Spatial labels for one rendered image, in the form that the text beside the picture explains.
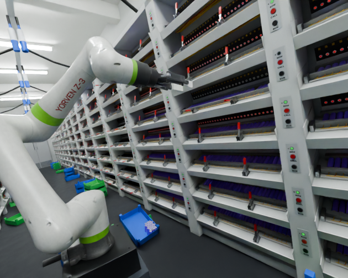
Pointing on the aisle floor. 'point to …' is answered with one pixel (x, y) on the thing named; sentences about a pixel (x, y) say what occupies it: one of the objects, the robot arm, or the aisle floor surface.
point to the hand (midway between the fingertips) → (183, 85)
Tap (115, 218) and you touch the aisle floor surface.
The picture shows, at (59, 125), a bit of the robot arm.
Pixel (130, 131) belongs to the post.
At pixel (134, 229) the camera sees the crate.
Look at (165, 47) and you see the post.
